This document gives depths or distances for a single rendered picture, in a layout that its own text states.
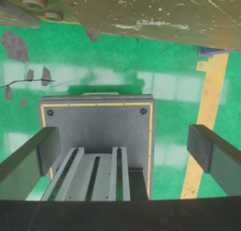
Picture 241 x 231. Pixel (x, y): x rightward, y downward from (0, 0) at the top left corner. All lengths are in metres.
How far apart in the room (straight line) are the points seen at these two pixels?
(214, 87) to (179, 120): 0.37
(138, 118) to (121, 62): 0.47
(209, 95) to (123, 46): 0.76
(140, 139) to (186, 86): 0.58
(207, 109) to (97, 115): 0.89
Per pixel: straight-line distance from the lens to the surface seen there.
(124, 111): 1.00
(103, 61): 1.30
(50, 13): 0.55
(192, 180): 1.74
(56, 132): 0.16
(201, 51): 1.42
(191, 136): 0.17
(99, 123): 1.03
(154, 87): 1.33
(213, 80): 1.48
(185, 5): 0.32
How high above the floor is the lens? 1.29
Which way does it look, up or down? 76 degrees down
